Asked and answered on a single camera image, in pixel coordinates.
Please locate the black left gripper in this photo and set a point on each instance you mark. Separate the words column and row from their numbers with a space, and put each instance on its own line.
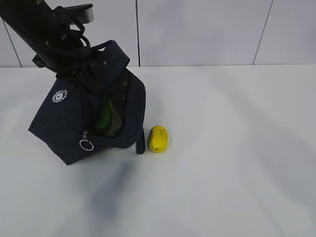
column 87, row 72

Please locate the dark navy fabric lunch bag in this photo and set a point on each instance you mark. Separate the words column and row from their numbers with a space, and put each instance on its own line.
column 66, row 119

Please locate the green cucumber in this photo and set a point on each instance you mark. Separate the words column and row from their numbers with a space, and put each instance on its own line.
column 106, row 116

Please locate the yellow toy corn piece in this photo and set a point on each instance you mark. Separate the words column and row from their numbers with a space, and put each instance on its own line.
column 158, row 139

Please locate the green lidded glass container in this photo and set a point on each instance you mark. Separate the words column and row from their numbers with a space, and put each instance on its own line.
column 115, row 111

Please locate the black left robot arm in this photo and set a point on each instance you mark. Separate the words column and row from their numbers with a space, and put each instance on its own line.
column 57, row 38

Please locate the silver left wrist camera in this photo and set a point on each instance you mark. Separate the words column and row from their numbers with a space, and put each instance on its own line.
column 82, row 13

